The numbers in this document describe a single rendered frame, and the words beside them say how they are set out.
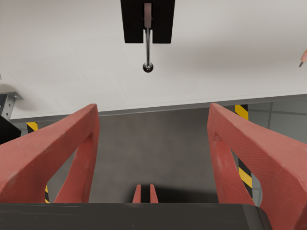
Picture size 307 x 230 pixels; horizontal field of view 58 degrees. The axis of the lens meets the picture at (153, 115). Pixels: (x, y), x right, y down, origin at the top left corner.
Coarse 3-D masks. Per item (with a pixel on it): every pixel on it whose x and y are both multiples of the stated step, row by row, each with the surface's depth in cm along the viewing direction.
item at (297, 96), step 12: (276, 96) 50; (288, 96) 50; (300, 96) 49; (144, 108) 53; (156, 108) 53; (168, 108) 53; (180, 108) 52; (192, 108) 52; (12, 120) 57; (24, 120) 56; (36, 120) 56; (48, 120) 56
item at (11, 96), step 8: (0, 96) 48; (8, 96) 47; (16, 96) 48; (0, 104) 48; (8, 104) 47; (0, 112) 48; (8, 112) 47; (0, 120) 43; (8, 120) 47; (0, 128) 43; (8, 128) 45; (16, 128) 47; (0, 136) 43; (8, 136) 45; (16, 136) 47; (0, 144) 43
